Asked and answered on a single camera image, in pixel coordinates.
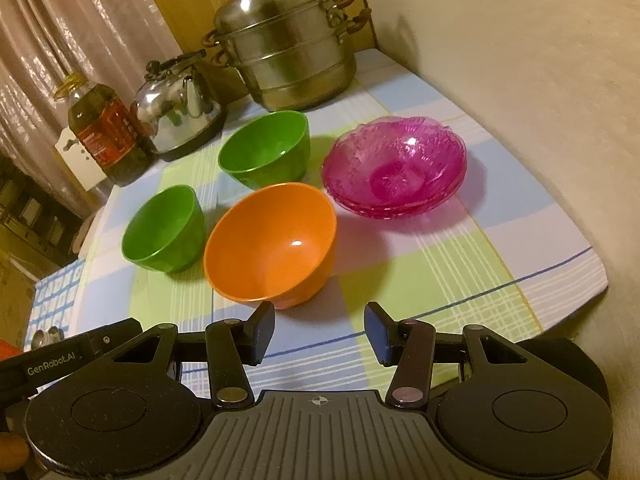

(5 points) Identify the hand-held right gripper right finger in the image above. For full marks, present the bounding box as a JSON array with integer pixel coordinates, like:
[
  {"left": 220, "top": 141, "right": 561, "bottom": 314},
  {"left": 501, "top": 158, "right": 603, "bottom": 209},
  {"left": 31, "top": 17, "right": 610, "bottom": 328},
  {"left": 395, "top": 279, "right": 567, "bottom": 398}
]
[{"left": 364, "top": 301, "right": 531, "bottom": 408}]

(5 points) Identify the blue checked towel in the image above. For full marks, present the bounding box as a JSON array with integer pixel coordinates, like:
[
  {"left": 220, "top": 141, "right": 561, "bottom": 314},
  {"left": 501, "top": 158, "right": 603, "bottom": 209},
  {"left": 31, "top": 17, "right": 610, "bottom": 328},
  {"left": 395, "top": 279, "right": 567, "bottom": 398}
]
[{"left": 22, "top": 259, "right": 86, "bottom": 356}]

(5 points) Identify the cooking oil bottle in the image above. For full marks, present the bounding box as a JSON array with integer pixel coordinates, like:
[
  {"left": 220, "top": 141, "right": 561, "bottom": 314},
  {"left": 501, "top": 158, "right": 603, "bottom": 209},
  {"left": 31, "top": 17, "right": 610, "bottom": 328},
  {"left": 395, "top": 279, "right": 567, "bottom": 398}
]
[{"left": 54, "top": 74, "right": 156, "bottom": 187}]

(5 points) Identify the steel kettle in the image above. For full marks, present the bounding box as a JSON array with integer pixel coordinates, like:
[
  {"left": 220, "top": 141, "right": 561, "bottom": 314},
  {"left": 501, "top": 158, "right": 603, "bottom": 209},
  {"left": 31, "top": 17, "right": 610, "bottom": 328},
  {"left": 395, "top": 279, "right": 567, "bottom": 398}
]
[{"left": 131, "top": 49, "right": 227, "bottom": 162}]

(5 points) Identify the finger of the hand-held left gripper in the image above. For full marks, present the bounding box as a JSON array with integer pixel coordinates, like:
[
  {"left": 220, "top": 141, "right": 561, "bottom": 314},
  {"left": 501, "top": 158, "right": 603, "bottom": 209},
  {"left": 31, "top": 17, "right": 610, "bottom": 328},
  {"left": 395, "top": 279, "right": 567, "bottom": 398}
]
[{"left": 82, "top": 317, "right": 143, "bottom": 358}]

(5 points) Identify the black rack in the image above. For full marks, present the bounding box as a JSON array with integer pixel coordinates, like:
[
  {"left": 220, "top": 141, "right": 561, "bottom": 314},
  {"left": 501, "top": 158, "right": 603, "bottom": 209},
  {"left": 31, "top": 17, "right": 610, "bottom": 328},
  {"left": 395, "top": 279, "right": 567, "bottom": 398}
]
[{"left": 0, "top": 155, "right": 83, "bottom": 266}]

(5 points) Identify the white chair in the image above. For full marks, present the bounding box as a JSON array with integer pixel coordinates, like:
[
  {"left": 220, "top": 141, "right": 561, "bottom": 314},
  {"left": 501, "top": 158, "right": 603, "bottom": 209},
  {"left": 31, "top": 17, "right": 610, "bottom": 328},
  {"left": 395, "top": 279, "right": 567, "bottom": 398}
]
[{"left": 55, "top": 127, "right": 108, "bottom": 192}]

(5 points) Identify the orange plastic bowl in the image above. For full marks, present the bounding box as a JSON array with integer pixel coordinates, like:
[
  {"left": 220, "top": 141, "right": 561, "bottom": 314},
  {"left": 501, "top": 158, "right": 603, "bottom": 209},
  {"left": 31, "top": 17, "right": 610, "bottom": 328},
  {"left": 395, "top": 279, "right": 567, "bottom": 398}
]
[{"left": 202, "top": 183, "right": 337, "bottom": 310}]

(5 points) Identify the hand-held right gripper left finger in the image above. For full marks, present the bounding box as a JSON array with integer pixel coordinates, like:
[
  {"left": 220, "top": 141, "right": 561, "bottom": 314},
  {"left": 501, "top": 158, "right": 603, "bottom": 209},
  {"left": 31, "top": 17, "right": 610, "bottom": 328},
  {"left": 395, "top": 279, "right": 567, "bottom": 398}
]
[{"left": 112, "top": 301, "right": 277, "bottom": 407}]

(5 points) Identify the patterned curtain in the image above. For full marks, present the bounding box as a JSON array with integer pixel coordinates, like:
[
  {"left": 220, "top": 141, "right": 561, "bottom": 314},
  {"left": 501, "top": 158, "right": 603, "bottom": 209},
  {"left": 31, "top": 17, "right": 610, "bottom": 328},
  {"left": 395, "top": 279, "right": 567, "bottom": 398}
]
[{"left": 0, "top": 0, "right": 183, "bottom": 221}]

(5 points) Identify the person's left hand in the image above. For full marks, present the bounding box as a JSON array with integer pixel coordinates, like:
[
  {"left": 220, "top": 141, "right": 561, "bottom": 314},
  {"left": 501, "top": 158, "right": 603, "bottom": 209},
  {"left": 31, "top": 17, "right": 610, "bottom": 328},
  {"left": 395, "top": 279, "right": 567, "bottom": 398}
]
[{"left": 0, "top": 432, "right": 30, "bottom": 472}]

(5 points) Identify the steel steamer pot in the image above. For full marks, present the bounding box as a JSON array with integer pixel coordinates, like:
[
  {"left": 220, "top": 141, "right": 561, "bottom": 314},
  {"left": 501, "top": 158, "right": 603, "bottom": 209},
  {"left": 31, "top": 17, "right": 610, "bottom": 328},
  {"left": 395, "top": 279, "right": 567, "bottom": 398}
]
[{"left": 202, "top": 0, "right": 372, "bottom": 112}]

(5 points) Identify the green plastic bowl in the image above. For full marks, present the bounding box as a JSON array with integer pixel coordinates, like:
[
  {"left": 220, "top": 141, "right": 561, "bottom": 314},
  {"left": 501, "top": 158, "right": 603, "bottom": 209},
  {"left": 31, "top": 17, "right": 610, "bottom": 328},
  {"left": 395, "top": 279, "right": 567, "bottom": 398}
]
[
  {"left": 217, "top": 110, "right": 311, "bottom": 192},
  {"left": 121, "top": 185, "right": 207, "bottom": 275}
]

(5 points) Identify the checked tablecloth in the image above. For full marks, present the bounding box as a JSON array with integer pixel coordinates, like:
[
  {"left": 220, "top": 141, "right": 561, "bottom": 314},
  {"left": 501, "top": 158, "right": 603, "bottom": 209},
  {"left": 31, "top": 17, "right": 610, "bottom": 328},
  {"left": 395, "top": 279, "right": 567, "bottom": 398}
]
[{"left": 22, "top": 49, "right": 611, "bottom": 396}]

